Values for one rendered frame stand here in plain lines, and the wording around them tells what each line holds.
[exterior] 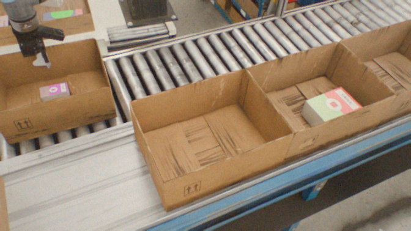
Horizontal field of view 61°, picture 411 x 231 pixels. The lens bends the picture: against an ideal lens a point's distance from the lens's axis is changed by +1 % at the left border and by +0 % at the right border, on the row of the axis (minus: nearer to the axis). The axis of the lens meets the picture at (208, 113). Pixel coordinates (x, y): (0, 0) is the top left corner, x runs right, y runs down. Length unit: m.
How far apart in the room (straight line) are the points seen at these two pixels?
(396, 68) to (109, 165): 1.18
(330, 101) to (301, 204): 0.40
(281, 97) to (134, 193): 0.63
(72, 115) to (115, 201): 0.43
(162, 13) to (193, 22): 1.31
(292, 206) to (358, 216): 0.87
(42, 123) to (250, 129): 0.73
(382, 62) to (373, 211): 0.96
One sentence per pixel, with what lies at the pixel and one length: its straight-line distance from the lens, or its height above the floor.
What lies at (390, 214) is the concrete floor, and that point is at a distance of 2.29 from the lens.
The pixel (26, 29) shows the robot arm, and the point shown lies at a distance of 1.37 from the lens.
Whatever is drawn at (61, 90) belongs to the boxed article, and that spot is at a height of 0.80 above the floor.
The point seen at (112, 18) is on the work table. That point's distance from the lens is 1.90.
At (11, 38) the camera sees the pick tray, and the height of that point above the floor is 0.78.
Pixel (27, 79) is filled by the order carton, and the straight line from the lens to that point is 1.60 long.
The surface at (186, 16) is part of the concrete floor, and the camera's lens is 3.22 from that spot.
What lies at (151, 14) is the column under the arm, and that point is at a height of 0.78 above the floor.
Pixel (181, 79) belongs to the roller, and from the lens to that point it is 1.52.
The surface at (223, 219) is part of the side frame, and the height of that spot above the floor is 0.79.
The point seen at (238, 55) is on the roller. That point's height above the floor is 0.74.
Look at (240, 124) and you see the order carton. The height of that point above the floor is 0.89.
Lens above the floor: 1.81
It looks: 50 degrees down
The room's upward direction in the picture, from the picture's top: 5 degrees clockwise
